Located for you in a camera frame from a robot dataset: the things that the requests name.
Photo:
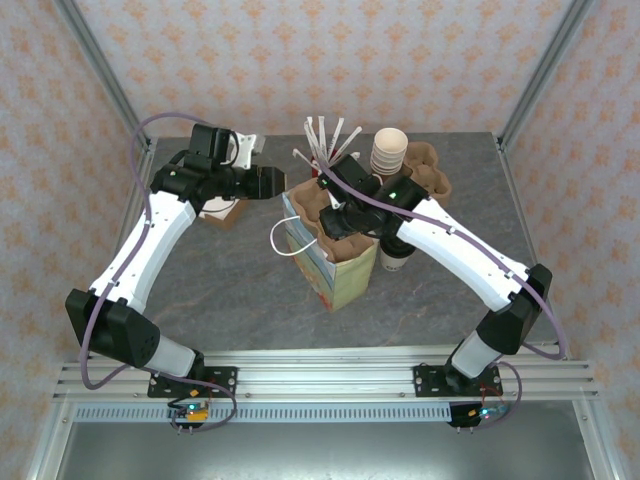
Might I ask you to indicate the brown pulp cup carrier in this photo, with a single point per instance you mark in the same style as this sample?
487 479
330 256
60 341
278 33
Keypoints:
305 200

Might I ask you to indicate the black plastic cup lid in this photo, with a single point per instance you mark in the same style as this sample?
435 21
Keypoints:
396 245

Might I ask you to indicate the printed paper carry bag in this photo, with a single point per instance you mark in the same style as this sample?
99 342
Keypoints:
345 285

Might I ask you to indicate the white paper coffee cup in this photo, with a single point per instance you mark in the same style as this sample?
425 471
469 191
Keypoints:
395 261

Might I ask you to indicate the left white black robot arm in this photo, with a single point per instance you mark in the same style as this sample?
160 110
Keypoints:
145 250

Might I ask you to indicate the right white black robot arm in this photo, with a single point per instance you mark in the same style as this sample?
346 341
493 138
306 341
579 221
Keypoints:
460 250

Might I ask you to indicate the white wrapped straw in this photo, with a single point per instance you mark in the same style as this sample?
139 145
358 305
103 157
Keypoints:
351 139
323 140
337 137
306 156
355 155
312 137

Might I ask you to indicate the stack of paper cups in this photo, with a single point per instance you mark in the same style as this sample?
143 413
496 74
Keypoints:
390 142

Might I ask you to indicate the brown pulp carrier stack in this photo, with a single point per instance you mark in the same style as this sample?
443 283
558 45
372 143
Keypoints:
437 182
425 152

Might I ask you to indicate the grey metal panel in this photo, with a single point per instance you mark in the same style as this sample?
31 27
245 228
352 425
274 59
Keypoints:
320 455

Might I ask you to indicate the aluminium table side rail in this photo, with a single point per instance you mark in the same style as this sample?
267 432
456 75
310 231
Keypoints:
521 200
147 155

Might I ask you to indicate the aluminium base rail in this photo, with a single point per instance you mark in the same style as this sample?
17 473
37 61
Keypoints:
325 375

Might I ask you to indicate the aluminium frame post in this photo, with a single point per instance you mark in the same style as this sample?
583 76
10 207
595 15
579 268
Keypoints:
106 75
544 75

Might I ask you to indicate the aluminium frame leg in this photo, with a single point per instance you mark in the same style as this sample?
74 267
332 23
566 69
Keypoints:
595 445
47 445

